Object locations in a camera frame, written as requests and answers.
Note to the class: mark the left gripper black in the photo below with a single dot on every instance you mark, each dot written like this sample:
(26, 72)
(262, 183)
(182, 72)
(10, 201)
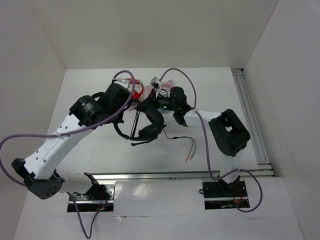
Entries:
(119, 118)

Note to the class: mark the black headset with cable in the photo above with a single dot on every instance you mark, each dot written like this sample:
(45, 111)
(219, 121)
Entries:
(150, 132)

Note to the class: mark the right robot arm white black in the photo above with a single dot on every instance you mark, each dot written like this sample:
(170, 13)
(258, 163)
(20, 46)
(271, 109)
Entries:
(229, 133)

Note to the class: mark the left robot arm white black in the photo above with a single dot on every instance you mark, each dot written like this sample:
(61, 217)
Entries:
(38, 170)

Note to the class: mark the blue pink cat-ear headphones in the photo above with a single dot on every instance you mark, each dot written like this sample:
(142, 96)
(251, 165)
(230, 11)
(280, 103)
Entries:
(166, 86)

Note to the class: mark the red headphones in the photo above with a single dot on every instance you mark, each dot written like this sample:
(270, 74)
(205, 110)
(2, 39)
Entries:
(138, 88)

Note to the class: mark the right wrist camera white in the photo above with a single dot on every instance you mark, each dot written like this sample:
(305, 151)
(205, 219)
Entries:
(156, 86)

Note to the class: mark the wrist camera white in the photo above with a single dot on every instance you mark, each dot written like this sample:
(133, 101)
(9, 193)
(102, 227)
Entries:
(121, 81)
(156, 86)

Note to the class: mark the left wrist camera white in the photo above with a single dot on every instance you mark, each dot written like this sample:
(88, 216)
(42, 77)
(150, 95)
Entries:
(121, 81)

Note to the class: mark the aluminium rail right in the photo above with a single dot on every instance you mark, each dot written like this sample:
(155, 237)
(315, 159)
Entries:
(247, 105)

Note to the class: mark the aluminium rail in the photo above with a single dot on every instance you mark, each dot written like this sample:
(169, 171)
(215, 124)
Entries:
(247, 105)
(162, 176)

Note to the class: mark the aluminium rail front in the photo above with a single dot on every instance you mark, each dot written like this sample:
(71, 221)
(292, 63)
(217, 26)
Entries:
(162, 176)

